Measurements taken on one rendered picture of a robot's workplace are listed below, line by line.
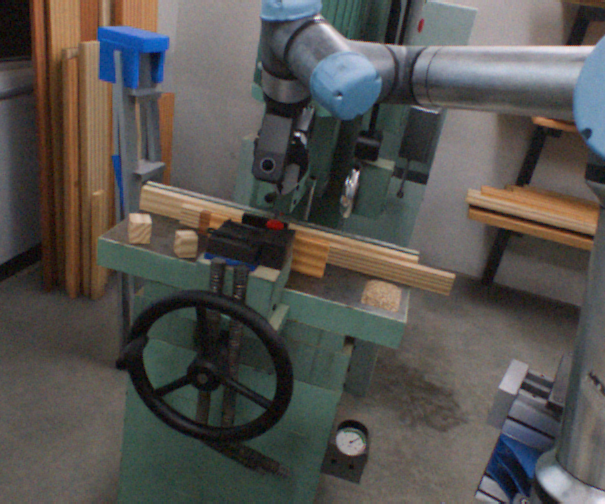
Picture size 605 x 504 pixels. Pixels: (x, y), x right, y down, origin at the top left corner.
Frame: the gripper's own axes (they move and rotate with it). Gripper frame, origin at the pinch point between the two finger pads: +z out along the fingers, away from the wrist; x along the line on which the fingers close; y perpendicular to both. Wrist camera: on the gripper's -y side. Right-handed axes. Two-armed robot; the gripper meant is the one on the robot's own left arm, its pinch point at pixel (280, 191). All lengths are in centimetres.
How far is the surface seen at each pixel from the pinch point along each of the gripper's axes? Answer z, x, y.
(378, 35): -3.4, -7.9, 43.3
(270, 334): 6.0, -5.4, -23.4
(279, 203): 12.3, 2.2, 7.6
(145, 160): 75, 65, 64
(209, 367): 12.4, 3.1, -28.6
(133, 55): 37, 65, 69
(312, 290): 17.8, -8.4, -6.3
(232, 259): 6.2, 4.9, -11.6
